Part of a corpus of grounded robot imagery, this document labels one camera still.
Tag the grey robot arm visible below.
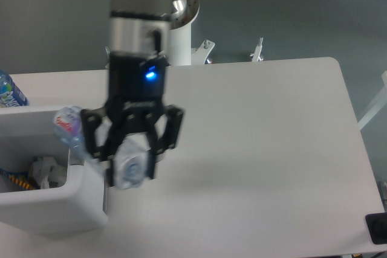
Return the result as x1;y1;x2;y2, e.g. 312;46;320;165
80;0;184;190

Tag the white table clamp bracket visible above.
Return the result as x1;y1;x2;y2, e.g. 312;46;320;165
250;37;264;62

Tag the blue labelled drink bottle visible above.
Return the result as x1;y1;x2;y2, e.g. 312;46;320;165
1;70;30;108

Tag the white trash can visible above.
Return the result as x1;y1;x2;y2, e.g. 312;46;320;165
1;106;108;234

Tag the clear plastic water bottle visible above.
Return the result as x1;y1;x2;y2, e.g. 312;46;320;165
53;106;149;190

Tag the yellow blue snack wrapper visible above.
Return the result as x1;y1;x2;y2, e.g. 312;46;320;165
1;169;36;190

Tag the black device at table edge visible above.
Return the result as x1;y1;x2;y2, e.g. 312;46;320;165
365;213;387;245

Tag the white frame bar right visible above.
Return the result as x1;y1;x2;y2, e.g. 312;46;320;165
358;71;386;130

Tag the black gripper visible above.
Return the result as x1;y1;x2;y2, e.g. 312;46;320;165
80;52;184;187

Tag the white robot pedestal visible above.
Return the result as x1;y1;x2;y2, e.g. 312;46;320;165
106;0;215;68

